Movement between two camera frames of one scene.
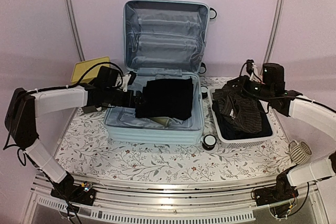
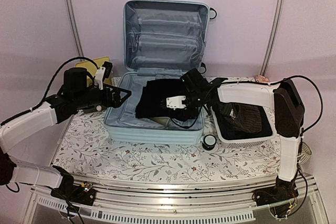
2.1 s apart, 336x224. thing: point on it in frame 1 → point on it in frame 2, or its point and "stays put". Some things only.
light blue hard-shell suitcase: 163,40 stays put
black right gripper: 241,87 → 194,113
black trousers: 166,98 stays put
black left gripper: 132,102 → 116,102
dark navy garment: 228,131 stays put
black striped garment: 242,113 stays put
